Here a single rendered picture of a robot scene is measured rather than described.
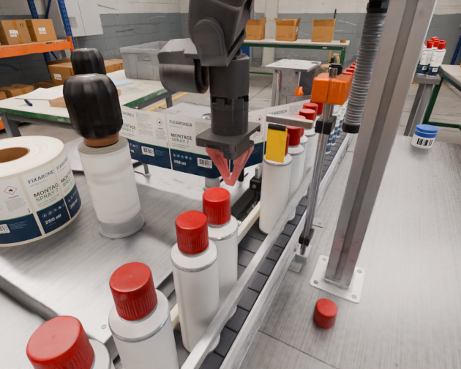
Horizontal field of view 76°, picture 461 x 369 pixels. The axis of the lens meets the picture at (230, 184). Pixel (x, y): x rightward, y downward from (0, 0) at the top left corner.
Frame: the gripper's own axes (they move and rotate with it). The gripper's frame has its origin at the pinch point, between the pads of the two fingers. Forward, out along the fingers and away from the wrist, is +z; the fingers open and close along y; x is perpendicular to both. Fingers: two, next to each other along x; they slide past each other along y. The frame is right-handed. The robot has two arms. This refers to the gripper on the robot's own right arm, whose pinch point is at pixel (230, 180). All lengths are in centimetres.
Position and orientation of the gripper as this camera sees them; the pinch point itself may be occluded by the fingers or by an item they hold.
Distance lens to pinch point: 50.1
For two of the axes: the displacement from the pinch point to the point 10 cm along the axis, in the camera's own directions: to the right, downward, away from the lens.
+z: 0.1, 8.6, 5.1
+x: 8.8, 2.3, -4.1
